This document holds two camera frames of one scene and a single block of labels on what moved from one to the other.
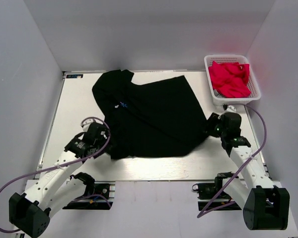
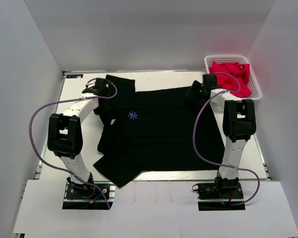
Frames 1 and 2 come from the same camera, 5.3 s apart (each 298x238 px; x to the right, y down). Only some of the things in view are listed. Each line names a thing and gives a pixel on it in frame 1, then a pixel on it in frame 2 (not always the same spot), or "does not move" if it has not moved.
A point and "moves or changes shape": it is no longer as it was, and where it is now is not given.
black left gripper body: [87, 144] to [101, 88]
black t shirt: [160, 119] moves or changes shape
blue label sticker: [74, 76] does not move
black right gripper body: [214, 126] to [199, 88]
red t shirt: [230, 80] does not move
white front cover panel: [162, 209] does not move
